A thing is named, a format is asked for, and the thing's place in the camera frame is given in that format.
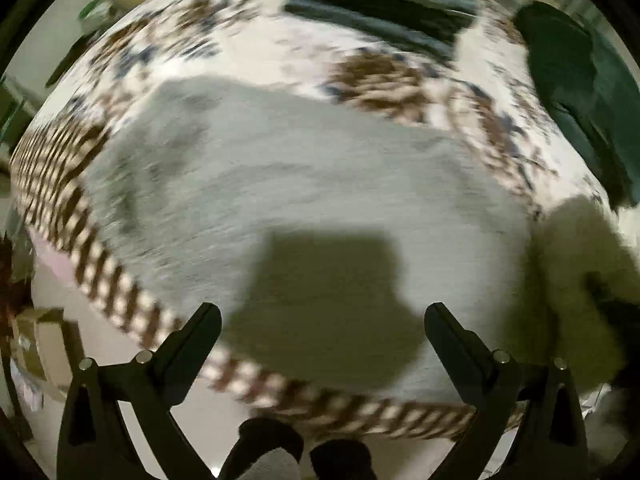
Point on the person's left foot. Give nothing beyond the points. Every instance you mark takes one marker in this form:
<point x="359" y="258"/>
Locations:
<point x="265" y="442"/>

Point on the cardboard box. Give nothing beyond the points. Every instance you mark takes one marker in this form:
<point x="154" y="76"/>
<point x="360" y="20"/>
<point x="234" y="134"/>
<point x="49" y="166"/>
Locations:
<point x="42" y="345"/>

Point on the brown patterned printed blanket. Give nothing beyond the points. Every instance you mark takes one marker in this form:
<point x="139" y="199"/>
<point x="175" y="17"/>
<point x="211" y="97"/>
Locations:
<point x="380" y="80"/>

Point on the person's foot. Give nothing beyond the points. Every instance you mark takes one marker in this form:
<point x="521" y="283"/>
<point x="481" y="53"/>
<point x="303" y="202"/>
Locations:
<point x="342" y="460"/>
<point x="265" y="442"/>

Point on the grey towel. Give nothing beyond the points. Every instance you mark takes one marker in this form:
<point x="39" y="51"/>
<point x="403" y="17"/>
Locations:
<point x="300" y="170"/>

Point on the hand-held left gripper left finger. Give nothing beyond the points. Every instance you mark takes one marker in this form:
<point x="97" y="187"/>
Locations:
<point x="199" y="331"/>

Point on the folded dark green clothes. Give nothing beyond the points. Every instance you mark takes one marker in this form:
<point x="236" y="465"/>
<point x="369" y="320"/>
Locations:
<point x="380" y="10"/>

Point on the person's right foot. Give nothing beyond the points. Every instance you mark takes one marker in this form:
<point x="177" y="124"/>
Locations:
<point x="342" y="460"/>

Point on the dark green cloth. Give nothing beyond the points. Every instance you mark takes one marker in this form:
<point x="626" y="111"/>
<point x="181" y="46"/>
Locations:
<point x="575" y="70"/>

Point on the green object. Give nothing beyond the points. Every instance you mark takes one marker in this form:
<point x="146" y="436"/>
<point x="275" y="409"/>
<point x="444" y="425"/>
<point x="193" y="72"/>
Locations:
<point x="97" y="10"/>

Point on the pale fuzzy cloth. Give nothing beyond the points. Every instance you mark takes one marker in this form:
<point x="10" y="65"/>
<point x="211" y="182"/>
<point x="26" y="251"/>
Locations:
<point x="570" y="280"/>

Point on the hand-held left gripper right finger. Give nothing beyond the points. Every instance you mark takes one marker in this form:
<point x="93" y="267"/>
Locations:
<point x="445" y="332"/>

